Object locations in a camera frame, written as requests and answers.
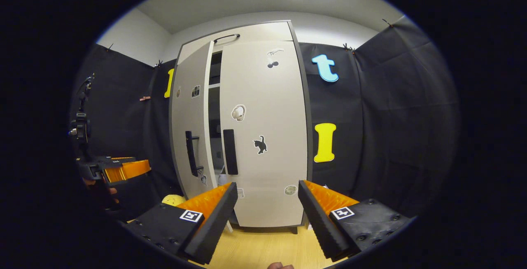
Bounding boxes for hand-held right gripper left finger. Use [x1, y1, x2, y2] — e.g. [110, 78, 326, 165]
[124, 182, 239, 265]

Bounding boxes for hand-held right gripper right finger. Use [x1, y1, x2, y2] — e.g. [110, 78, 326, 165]
[297, 179, 414, 261]

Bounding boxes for white shoe cabinet door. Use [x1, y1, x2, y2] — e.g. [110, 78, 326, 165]
[219, 40, 308, 228]
[170, 40, 217, 199]

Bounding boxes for white shoe cabinet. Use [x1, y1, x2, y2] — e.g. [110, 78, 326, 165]
[169, 20, 313, 234]

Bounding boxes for yellow plush toy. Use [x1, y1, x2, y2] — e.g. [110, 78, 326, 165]
[162, 195, 186, 207]

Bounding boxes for camera on tripod stand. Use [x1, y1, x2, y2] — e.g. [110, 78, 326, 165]
[68, 73, 94, 160]

